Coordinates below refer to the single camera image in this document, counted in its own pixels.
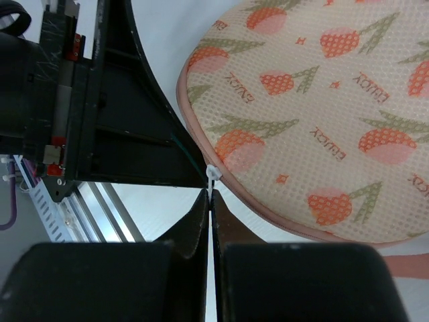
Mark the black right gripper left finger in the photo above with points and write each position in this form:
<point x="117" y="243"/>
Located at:
<point x="161" y="280"/>

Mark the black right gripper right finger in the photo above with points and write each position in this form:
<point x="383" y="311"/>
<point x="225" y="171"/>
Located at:
<point x="308" y="281"/>

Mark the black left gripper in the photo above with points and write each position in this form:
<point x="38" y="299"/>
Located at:
<point x="103" y="119"/>

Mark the floral mesh laundry bag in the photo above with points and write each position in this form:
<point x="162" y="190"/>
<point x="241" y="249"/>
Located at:
<point x="316" y="114"/>

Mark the aluminium mounting rail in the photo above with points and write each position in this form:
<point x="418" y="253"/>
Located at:
<point x="94" y="212"/>

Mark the white slotted cable duct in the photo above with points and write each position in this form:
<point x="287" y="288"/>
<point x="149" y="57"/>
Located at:
<point x="47" y="210"/>

